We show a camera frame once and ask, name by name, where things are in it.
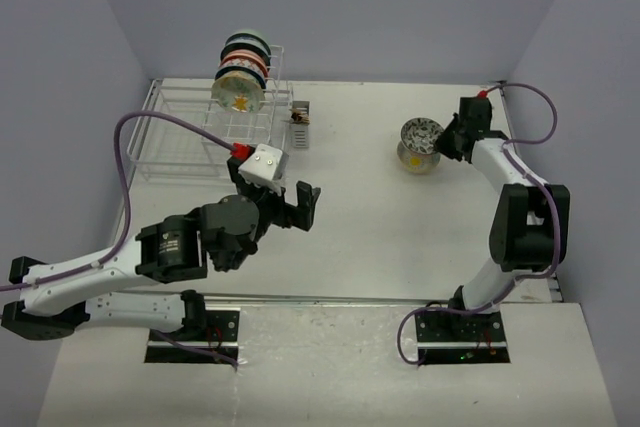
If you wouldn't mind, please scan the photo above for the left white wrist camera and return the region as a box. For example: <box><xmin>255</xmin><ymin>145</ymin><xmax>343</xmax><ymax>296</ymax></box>
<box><xmin>238</xmin><ymin>144</ymin><xmax>289</xmax><ymax>196</ymax></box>

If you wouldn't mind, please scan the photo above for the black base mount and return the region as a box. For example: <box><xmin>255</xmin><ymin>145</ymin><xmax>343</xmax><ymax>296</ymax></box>
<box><xmin>414</xmin><ymin>311</ymin><xmax>511</xmax><ymax>366</ymax></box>
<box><xmin>144</xmin><ymin>309</ymin><xmax>240</xmax><ymax>365</ymax></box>

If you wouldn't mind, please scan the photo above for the yellow teal patterned bowl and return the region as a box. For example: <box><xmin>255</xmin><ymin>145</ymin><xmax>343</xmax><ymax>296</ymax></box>
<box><xmin>396</xmin><ymin>141</ymin><xmax>441</xmax><ymax>175</ymax></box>

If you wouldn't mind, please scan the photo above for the grey cutlery holder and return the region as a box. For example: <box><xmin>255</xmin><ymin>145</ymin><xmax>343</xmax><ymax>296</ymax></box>
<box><xmin>290</xmin><ymin>101</ymin><xmax>310</xmax><ymax>149</ymax></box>

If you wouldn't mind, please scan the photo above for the pink leaf patterned bowl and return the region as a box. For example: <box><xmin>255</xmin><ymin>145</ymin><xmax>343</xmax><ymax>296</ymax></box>
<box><xmin>400</xmin><ymin>117</ymin><xmax>444</xmax><ymax>155</ymax></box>

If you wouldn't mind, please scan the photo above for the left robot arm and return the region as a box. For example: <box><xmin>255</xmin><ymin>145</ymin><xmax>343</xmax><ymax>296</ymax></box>
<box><xmin>1</xmin><ymin>154</ymin><xmax>321</xmax><ymax>341</ymax></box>

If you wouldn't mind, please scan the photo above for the pale green bowl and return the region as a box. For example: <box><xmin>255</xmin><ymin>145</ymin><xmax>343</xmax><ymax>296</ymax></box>
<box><xmin>229</xmin><ymin>28</ymin><xmax>266</xmax><ymax>41</ymax></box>

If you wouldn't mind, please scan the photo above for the salmon pink patterned bowl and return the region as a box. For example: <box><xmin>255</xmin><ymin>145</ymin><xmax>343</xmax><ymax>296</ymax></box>
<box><xmin>220</xmin><ymin>49</ymin><xmax>269</xmax><ymax>77</ymax></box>

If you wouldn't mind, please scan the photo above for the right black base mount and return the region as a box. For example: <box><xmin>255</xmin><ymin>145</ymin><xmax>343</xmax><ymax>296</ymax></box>
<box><xmin>414</xmin><ymin>311</ymin><xmax>511</xmax><ymax>366</ymax></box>

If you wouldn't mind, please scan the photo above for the white wire dish rack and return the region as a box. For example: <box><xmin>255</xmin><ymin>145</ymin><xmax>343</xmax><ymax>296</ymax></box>
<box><xmin>127</xmin><ymin>45</ymin><xmax>294</xmax><ymax>184</ymax></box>

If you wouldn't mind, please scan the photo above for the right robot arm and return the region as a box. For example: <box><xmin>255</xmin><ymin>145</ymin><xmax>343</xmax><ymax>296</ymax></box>
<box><xmin>436</xmin><ymin>94</ymin><xmax>570</xmax><ymax>340</ymax></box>

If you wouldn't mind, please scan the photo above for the dark teal white bowl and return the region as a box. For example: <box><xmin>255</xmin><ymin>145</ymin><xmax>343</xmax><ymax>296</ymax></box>
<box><xmin>215</xmin><ymin>65</ymin><xmax>266</xmax><ymax>89</ymax></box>

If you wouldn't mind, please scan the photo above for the yellow star patterned bowl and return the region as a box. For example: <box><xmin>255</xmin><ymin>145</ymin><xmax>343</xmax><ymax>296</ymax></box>
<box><xmin>211</xmin><ymin>71</ymin><xmax>265</xmax><ymax>113</ymax></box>

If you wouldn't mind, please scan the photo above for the black rimmed bowl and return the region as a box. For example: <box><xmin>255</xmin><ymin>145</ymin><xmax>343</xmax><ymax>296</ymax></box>
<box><xmin>220</xmin><ymin>36</ymin><xmax>271</xmax><ymax>66</ymax></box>

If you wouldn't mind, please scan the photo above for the brown cutlery bundle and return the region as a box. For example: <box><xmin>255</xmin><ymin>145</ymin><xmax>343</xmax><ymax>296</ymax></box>
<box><xmin>286</xmin><ymin>108</ymin><xmax>310</xmax><ymax>125</ymax></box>

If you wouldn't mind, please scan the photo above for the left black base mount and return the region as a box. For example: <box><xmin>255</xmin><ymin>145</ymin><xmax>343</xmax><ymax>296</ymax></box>
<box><xmin>144</xmin><ymin>309</ymin><xmax>240</xmax><ymax>365</ymax></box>

